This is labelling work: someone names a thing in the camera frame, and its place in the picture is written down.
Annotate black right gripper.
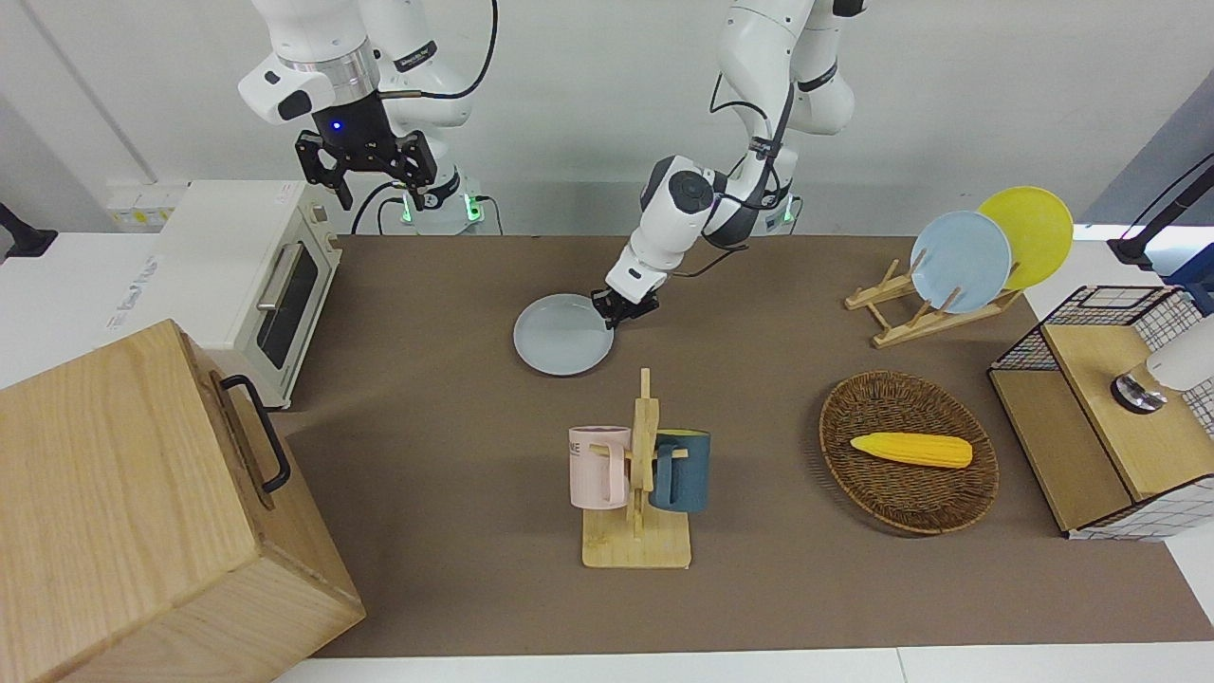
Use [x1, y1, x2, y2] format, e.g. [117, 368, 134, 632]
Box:
[295, 93, 441, 212]

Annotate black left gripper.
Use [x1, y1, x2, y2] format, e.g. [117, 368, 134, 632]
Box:
[592, 285, 661, 331]

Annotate gray round plate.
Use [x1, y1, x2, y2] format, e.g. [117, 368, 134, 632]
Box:
[513, 293, 616, 377]

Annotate wooden plate rack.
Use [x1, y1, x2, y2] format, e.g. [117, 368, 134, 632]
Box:
[844, 259, 1025, 349]

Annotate light blue plate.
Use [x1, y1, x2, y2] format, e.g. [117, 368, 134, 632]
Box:
[910, 210, 1013, 315]

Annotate yellow plate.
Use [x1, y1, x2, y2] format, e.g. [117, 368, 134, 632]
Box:
[977, 186, 1075, 292]

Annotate pink mug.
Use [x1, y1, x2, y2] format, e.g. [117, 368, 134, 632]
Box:
[568, 426, 633, 509]

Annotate dark blue mug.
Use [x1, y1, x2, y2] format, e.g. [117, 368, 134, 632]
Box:
[649, 430, 711, 514]

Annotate white toaster oven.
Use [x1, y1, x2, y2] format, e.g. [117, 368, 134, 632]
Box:
[104, 180, 343, 411]

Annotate wooden mug tree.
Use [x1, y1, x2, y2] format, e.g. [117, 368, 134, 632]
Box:
[581, 368, 692, 570]

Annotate yellow corn cob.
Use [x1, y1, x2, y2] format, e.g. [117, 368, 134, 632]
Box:
[850, 432, 974, 470]

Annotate brown table mat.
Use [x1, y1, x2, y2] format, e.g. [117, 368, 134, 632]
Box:
[275, 235, 1214, 658]

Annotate brown wicker basket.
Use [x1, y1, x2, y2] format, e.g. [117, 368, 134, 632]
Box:
[819, 370, 1001, 537]

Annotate white cylindrical bottle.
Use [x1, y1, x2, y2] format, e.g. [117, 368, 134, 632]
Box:
[1112, 316, 1214, 415]

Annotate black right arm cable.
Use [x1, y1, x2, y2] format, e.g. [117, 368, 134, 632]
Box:
[379, 0, 500, 102]

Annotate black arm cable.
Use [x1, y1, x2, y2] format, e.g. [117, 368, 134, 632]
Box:
[708, 71, 800, 212]
[379, 0, 500, 102]

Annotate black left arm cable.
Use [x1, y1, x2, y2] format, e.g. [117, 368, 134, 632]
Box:
[708, 71, 800, 212]

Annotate white wall socket strip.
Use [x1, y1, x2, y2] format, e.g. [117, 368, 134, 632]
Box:
[107, 185, 188, 230]

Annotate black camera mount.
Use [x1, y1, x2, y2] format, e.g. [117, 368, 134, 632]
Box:
[0, 202, 59, 260]

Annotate wooden box with black handle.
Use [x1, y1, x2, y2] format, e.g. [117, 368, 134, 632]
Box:
[0, 319, 367, 683]

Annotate wire rack with grid cloth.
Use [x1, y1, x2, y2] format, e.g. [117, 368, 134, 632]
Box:
[988, 285, 1214, 543]

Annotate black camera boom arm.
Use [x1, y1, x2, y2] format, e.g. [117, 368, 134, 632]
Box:
[1107, 155, 1214, 269]

